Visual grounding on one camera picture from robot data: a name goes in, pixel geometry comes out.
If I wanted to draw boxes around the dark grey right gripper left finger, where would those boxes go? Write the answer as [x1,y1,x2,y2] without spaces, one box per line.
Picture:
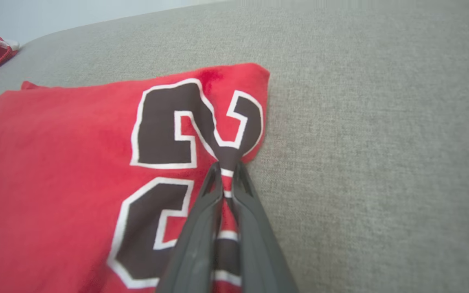
[155,161,224,293]

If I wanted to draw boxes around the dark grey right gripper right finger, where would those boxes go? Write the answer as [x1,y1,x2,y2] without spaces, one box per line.
[231,161,299,293]

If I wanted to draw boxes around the red jersey shirt white sleeves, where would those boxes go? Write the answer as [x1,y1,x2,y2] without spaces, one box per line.
[0,63,271,293]

